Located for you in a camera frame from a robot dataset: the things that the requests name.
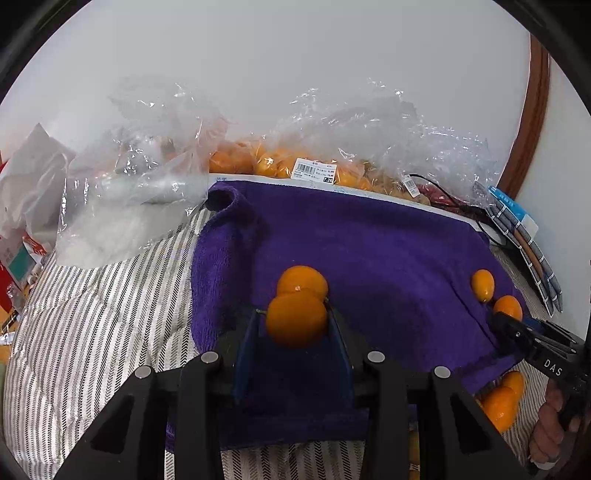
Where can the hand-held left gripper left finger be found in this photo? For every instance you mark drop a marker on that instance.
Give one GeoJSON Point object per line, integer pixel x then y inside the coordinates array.
{"type": "Point", "coordinates": [248, 355]}

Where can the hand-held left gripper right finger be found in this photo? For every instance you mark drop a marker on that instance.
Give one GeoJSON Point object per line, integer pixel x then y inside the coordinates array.
{"type": "Point", "coordinates": [340, 357]}

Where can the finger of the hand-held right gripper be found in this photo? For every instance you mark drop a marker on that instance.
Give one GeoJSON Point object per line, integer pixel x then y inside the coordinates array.
{"type": "Point", "coordinates": [539, 324]}
{"type": "Point", "coordinates": [507, 331]}

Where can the orange tangerine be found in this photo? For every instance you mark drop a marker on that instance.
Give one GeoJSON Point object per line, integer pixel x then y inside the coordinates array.
{"type": "Point", "coordinates": [509, 307]}
{"type": "Point", "coordinates": [295, 322]}
{"type": "Point", "coordinates": [482, 285]}
{"type": "Point", "coordinates": [498, 410]}
{"type": "Point", "coordinates": [302, 278]}
{"type": "Point", "coordinates": [515, 382]}

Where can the person's right hand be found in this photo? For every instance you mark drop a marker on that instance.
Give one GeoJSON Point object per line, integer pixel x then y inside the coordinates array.
{"type": "Point", "coordinates": [547, 424]}

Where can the pack of pens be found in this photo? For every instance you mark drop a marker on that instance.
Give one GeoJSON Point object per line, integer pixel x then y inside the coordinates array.
{"type": "Point", "coordinates": [526, 240]}

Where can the purple towel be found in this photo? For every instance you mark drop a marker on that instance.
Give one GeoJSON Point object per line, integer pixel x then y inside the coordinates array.
{"type": "Point", "coordinates": [360, 249]}

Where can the striped grey white blanket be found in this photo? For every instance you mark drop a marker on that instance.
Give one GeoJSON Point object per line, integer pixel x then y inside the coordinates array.
{"type": "Point", "coordinates": [106, 323]}

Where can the red snack packet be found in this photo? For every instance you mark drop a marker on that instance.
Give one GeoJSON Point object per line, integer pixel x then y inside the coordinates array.
{"type": "Point", "coordinates": [434, 193]}

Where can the empty clear plastic bag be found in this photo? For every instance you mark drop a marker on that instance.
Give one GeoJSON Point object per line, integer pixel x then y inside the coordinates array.
{"type": "Point", "coordinates": [134, 184]}

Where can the clear bag of tangerines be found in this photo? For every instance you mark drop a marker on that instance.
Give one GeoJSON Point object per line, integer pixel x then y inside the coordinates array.
{"type": "Point", "coordinates": [351, 143]}

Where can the red white paper package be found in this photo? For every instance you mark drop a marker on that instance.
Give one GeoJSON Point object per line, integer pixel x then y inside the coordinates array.
{"type": "Point", "coordinates": [21, 267]}

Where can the white plastic bag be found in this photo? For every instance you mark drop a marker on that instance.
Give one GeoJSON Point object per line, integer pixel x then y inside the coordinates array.
{"type": "Point", "coordinates": [32, 180]}

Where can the brown wooden door frame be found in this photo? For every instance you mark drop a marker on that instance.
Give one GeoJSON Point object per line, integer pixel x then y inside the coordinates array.
{"type": "Point", "coordinates": [533, 115]}

